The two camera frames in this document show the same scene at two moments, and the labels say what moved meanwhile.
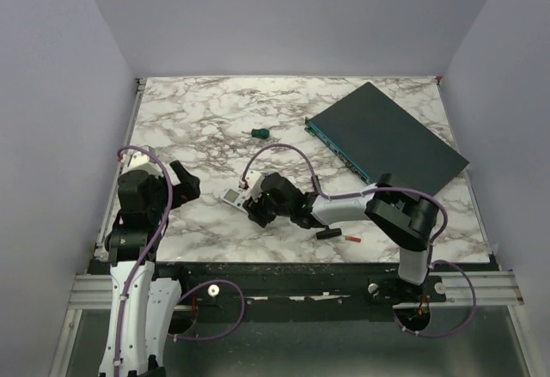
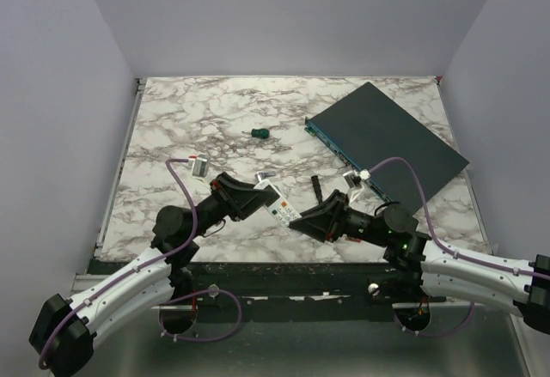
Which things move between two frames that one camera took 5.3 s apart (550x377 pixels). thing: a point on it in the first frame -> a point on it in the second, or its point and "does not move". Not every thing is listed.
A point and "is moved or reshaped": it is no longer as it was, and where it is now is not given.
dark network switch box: x=375 y=136 does not move
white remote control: x=235 y=197 is moved or reshaped
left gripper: x=187 y=189 -> x=238 y=198
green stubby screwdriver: x=260 y=133 does not move
